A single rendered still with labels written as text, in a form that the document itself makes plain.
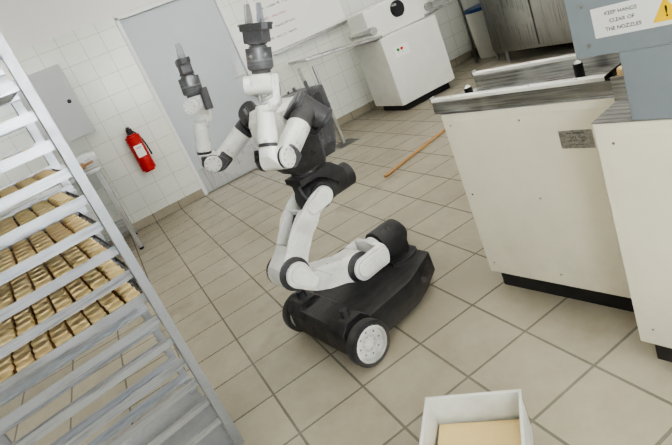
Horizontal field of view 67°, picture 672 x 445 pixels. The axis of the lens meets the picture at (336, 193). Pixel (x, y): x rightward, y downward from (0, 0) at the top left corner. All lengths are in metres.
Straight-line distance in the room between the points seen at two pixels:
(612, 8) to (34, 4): 5.28
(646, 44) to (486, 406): 1.12
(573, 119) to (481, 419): 0.99
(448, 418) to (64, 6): 5.17
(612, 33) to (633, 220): 0.53
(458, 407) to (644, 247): 0.74
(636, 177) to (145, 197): 5.11
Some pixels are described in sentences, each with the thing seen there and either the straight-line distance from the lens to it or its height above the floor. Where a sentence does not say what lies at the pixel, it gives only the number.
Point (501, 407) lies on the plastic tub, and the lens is 1.78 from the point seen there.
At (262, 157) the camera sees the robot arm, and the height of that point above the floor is 1.01.
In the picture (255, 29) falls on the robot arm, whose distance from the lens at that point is 1.76.
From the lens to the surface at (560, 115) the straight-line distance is 1.81.
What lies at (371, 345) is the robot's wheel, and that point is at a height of 0.08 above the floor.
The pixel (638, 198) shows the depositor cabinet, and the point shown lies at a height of 0.61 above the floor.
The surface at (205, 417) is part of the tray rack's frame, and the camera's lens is 2.24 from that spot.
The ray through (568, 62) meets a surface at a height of 0.88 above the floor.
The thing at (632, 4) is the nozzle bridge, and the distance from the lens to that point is 1.41.
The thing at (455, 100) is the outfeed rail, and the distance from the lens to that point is 2.03.
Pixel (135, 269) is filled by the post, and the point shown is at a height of 0.88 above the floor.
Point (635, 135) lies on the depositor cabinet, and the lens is 1.52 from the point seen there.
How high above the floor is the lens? 1.37
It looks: 19 degrees down
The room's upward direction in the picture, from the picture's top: 23 degrees counter-clockwise
